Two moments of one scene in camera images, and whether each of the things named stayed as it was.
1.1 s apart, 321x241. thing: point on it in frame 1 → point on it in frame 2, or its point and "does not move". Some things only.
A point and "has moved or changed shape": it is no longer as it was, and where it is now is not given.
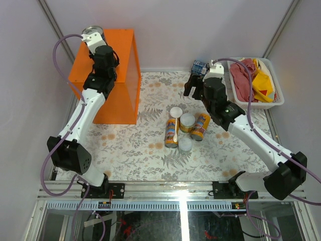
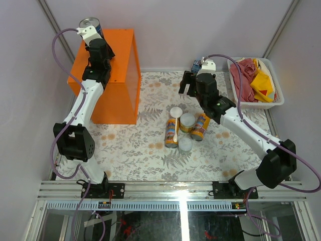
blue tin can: x=93 y=29 has moved or changed shape
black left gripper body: x=112 y=67 does not move
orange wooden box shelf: x=122 y=104 does not move
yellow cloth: x=262 y=85 does not move
